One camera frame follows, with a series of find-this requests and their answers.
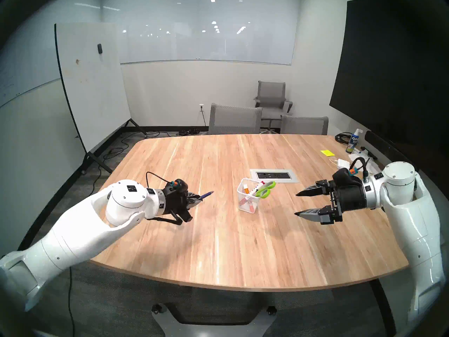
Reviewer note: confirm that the side wall whiteboard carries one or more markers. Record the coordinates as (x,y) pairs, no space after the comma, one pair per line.
(21,69)

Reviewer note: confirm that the silver table outlet box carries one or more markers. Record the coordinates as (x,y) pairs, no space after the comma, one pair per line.
(273,175)

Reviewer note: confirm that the gray mesh office chair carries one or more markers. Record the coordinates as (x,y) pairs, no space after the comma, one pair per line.
(305,125)
(235,120)

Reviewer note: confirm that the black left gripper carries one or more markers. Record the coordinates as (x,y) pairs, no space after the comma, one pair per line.
(177,204)

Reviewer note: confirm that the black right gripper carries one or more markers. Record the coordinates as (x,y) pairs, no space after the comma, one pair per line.
(350,199)

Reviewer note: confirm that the black video sound bar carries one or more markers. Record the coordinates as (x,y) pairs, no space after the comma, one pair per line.
(386,146)

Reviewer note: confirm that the white power adapter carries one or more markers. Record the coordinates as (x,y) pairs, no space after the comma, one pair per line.
(343,162)

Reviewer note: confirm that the blue ballpoint pen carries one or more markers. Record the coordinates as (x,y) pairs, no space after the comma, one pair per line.
(207,194)

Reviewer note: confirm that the white mesh pen holder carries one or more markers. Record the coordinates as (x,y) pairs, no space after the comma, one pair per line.
(242,204)

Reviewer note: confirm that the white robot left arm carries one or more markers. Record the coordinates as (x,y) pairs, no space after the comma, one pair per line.
(77,238)

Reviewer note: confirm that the white crumpled plastic sheet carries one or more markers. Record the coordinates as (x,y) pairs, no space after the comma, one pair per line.
(368,160)

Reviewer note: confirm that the large black wall screen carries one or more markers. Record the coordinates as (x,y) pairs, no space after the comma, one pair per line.
(386,76)

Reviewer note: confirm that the rolling white whiteboard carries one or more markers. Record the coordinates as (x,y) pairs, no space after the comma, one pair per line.
(91,87)

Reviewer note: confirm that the whiteboard cleaner spray bottle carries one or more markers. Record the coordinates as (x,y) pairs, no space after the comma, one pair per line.
(352,143)

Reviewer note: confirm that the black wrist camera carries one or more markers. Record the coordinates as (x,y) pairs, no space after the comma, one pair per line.
(345,178)
(177,187)

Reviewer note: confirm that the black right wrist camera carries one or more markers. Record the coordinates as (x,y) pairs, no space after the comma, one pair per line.
(345,178)

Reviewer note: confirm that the yellow sticky note pad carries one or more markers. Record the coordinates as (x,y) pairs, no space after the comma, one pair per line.
(327,153)

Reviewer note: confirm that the gray office chair with armrests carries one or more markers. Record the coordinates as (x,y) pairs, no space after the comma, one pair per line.
(272,94)

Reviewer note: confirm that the red capped white marker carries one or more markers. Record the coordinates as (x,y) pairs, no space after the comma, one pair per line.
(259,187)

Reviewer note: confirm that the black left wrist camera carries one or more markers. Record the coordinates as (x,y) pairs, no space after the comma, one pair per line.
(177,187)

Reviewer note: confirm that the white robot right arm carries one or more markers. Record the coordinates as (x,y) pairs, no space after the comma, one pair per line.
(414,220)

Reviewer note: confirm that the orange white Expo marker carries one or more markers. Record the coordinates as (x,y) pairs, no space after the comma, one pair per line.
(246,190)

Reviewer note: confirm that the wide glass wall board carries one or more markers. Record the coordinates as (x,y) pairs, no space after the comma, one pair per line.
(210,31)

